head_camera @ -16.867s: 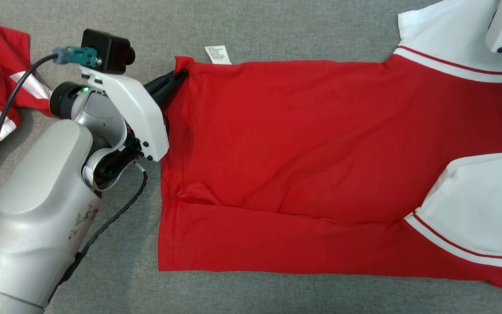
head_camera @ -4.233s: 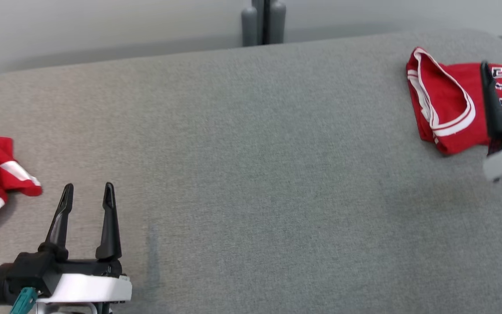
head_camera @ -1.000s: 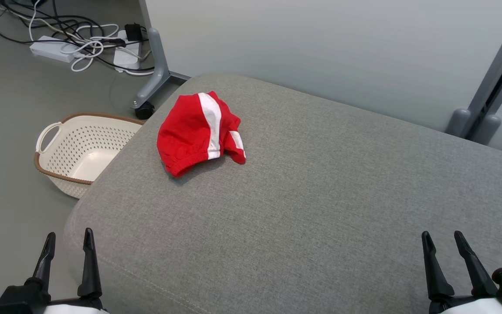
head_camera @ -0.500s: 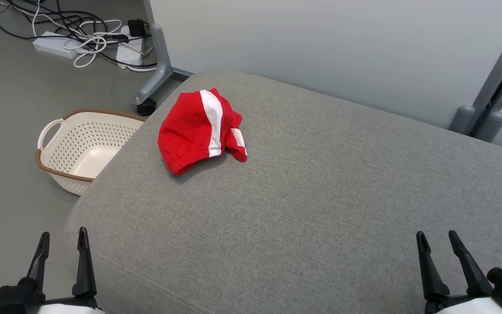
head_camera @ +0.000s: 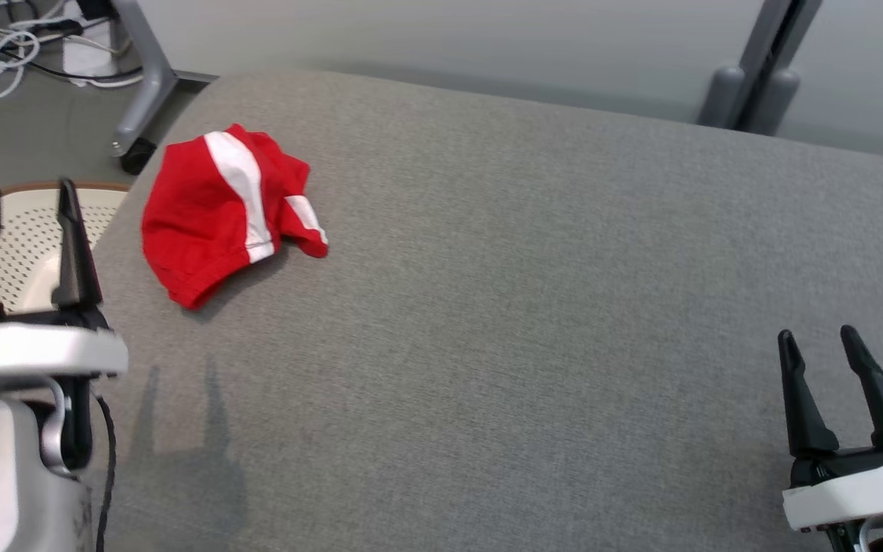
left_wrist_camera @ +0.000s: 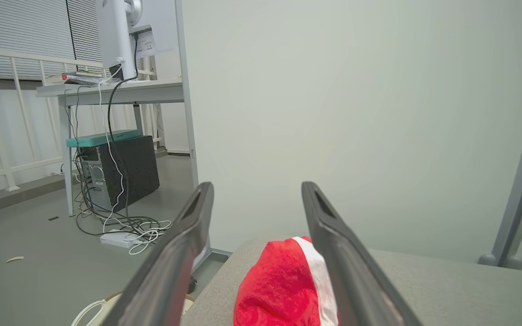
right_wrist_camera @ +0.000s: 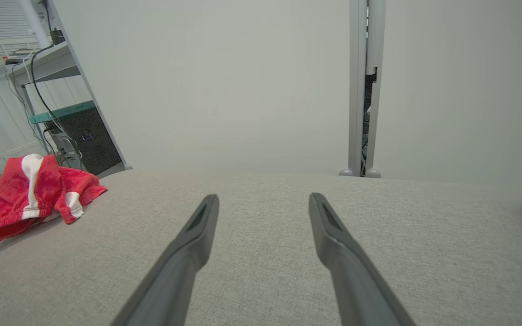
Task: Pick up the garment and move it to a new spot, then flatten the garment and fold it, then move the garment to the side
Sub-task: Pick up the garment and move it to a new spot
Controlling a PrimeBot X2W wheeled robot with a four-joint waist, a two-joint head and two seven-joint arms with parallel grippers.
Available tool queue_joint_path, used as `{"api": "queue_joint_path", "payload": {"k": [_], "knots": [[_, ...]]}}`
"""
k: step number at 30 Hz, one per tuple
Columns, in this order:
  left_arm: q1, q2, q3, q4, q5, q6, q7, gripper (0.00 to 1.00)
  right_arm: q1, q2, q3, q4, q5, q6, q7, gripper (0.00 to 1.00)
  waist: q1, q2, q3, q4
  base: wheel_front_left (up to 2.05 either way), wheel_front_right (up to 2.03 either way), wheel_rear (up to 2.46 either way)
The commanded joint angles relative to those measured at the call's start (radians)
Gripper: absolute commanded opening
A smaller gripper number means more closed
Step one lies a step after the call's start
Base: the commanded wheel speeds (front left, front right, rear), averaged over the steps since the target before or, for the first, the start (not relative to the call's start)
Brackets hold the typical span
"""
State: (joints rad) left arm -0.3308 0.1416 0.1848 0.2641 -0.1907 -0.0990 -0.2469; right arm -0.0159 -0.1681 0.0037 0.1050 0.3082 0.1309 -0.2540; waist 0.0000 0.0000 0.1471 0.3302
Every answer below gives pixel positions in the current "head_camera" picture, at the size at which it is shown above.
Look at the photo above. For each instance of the cream perforated laundry basket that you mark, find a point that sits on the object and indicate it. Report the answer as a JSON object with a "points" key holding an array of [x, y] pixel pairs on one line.
{"points": [[27, 230]]}

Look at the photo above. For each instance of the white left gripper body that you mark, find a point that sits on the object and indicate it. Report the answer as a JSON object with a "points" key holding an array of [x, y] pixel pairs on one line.
{"points": [[35, 349]]}

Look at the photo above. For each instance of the grey partition post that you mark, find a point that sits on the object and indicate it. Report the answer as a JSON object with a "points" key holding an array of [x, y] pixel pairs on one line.
{"points": [[763, 61]]}

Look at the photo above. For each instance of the white power box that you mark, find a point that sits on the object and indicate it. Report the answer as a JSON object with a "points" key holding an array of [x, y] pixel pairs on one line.
{"points": [[89, 50]]}

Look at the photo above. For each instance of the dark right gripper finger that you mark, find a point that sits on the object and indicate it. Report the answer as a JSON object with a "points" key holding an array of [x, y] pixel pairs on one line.
{"points": [[882, 406], [805, 414]]}

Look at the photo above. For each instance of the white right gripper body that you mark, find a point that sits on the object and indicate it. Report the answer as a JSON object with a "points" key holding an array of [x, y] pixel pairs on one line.
{"points": [[855, 491]]}

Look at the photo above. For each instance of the grey metal leg with caster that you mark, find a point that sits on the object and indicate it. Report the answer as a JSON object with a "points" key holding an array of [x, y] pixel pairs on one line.
{"points": [[146, 69]]}

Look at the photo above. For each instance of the red shorts with white stripes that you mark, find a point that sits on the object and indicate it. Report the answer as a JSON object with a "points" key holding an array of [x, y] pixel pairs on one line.
{"points": [[196, 230]]}

